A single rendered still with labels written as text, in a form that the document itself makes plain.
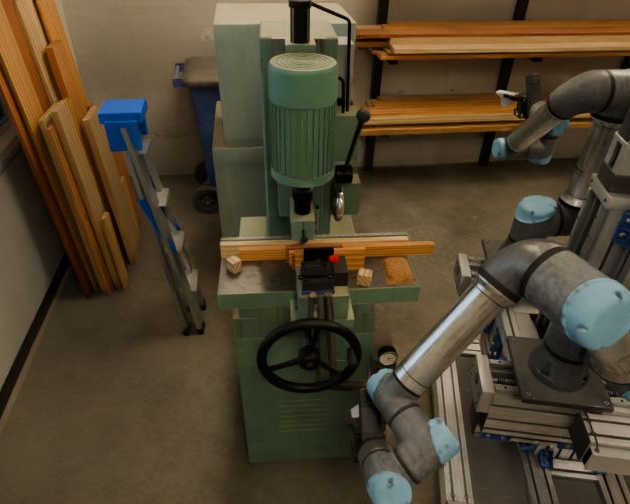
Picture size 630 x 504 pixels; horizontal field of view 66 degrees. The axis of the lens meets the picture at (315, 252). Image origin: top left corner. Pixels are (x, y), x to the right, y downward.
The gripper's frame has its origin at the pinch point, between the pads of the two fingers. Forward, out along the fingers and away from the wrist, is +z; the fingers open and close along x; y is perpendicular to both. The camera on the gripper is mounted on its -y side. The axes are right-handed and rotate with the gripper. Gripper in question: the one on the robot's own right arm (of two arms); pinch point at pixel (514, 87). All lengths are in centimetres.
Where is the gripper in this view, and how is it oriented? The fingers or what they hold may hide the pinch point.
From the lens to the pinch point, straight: 217.4
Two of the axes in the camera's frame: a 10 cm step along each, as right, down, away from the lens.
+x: 9.9, -1.6, 0.2
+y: 1.2, 7.9, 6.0
